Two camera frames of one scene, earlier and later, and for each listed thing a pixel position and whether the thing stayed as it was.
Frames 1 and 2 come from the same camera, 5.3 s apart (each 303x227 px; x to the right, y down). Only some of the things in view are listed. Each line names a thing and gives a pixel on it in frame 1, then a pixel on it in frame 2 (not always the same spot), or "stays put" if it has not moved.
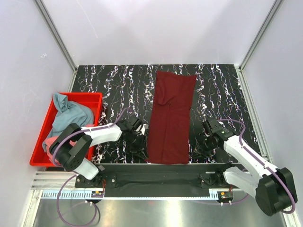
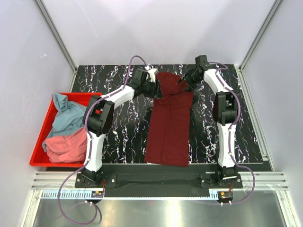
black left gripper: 141,149 to 155,93
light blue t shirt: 69,112 stays put
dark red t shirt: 169,144 stays put
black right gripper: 198,150 to 191,86
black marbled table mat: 128,91 stays put
